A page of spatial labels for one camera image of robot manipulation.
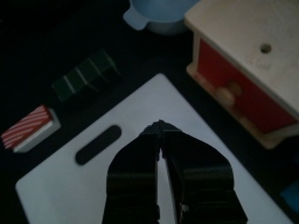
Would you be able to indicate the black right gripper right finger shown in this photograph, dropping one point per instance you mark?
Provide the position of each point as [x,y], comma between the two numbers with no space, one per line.
[202,178]

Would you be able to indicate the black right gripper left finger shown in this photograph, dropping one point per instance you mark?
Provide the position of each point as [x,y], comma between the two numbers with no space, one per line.
[132,175]

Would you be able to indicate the white plastic cutting board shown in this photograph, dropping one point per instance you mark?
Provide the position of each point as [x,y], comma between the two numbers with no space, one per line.
[155,116]

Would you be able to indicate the blue toy piece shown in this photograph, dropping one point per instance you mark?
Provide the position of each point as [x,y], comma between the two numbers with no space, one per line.
[291,195]

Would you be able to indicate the red white striped toy block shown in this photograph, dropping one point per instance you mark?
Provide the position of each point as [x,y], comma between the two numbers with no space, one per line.
[29,129]

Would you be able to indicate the dark green striped toy block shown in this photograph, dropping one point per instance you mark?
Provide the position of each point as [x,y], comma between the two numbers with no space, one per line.
[85,75]

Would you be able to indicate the wooden box with red drawer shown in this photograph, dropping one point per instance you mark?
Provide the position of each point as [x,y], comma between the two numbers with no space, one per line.
[252,70]

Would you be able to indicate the light blue plastic cup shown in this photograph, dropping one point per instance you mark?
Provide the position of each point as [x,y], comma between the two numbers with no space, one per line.
[158,14]

